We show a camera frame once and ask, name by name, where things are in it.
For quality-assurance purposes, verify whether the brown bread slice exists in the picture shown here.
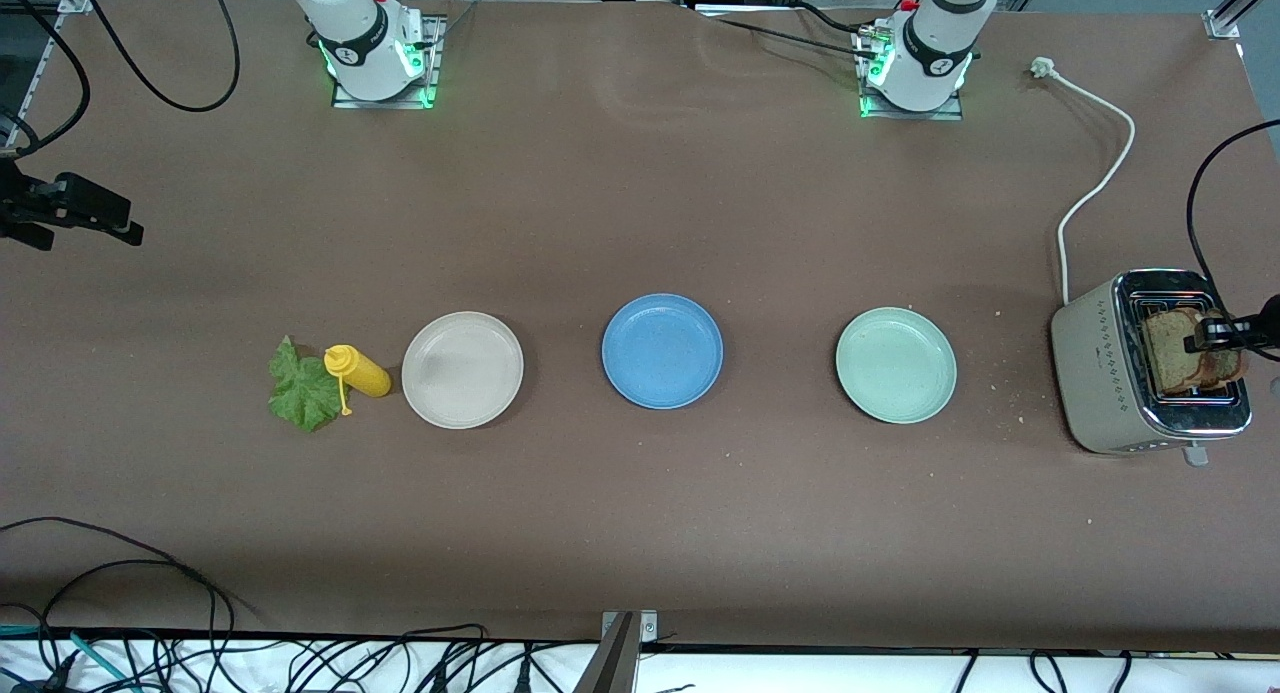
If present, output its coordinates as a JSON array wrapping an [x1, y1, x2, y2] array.
[[1195, 311, 1251, 390], [1145, 310, 1206, 394]]

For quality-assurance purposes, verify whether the green lettuce leaf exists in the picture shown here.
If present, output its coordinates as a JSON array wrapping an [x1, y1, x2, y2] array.
[[267, 335, 346, 434]]

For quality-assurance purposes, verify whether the yellow squeeze bottle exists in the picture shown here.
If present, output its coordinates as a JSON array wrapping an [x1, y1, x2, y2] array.
[[323, 344, 393, 417]]

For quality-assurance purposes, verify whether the pale green round plate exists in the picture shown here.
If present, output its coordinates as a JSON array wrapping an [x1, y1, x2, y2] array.
[[835, 306, 959, 425]]

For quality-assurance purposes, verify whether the cream round plate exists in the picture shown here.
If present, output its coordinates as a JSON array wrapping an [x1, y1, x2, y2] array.
[[401, 311, 525, 431]]

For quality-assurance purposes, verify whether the blue round plate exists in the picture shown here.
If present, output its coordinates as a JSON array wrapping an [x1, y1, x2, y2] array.
[[601, 293, 725, 411]]

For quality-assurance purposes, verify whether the beige metal toaster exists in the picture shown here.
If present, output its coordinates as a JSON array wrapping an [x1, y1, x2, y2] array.
[[1050, 268, 1254, 467]]

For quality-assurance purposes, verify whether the brown table cover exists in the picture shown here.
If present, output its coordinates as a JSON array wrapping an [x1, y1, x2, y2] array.
[[0, 0, 1280, 654]]

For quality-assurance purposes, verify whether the dark metal bar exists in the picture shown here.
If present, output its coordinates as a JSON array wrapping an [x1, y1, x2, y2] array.
[[572, 613, 641, 693]]

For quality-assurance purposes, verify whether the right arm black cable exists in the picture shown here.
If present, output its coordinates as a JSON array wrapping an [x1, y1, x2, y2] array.
[[0, 0, 92, 162]]

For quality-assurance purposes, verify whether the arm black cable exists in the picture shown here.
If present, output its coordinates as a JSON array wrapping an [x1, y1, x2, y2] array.
[[0, 0, 92, 162], [1187, 120, 1280, 362]]

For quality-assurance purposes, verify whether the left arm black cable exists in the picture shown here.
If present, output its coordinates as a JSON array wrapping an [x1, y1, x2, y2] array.
[[1187, 120, 1280, 362]]

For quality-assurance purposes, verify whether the aluminium frame profile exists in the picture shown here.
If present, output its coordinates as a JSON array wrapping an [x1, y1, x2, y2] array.
[[1205, 0, 1253, 40], [0, 0, 101, 164]]

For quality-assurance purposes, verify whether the white toaster power cord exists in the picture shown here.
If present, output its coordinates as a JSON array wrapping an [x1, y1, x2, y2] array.
[[1030, 57, 1137, 307]]

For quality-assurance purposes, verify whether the teal cable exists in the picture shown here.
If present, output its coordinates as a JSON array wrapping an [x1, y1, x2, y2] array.
[[0, 625, 136, 693]]

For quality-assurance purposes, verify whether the silver metal bracket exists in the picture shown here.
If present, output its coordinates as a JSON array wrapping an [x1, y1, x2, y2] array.
[[600, 610, 660, 642]]

